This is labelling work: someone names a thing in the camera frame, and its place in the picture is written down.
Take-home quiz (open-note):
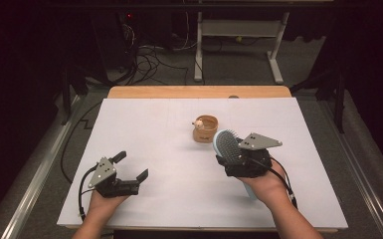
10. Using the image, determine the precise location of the tangle of floor cables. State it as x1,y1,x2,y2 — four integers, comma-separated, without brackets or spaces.
118,12,201,86

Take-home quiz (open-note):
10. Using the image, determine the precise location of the dark computer tower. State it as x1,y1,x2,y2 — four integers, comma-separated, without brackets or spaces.
91,11,137,72

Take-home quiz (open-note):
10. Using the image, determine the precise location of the white metal stand frame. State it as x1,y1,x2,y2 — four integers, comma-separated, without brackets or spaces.
193,11,285,86

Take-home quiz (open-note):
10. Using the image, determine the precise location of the black metal stand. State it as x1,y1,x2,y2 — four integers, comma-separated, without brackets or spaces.
289,59,350,134
61,65,90,126

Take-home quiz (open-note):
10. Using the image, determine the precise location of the aluminium floor rail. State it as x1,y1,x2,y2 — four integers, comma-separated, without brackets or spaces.
0,94,82,239
317,99,383,239

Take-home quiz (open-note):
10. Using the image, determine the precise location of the person's right hand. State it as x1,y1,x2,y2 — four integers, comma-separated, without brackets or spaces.
238,160,292,207

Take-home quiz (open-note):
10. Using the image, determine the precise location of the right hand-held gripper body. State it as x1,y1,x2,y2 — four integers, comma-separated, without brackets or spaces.
224,131,284,179

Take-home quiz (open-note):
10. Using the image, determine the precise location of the wooden holder cup with figurine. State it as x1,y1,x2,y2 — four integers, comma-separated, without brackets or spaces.
191,115,220,144

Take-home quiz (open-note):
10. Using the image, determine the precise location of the long black floor cable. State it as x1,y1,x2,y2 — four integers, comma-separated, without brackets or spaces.
60,101,104,185

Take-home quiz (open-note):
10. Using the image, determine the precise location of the person's left hand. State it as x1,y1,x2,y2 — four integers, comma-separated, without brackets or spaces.
86,190,130,221

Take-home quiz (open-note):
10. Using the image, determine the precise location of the white board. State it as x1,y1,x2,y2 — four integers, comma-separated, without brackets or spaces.
56,97,349,230

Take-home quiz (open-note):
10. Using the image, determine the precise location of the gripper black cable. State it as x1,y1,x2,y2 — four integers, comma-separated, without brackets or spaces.
248,154,299,211
78,165,99,222

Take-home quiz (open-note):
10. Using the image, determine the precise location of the light blue hairbrush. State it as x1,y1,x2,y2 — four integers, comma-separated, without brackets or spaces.
212,128,259,201

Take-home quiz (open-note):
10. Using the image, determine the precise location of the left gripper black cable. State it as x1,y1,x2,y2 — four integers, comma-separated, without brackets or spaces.
78,165,99,222

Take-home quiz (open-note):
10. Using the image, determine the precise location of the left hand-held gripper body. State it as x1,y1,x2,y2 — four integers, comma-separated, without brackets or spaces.
88,156,141,199

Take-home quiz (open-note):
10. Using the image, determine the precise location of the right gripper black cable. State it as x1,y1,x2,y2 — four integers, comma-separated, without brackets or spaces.
248,154,299,211

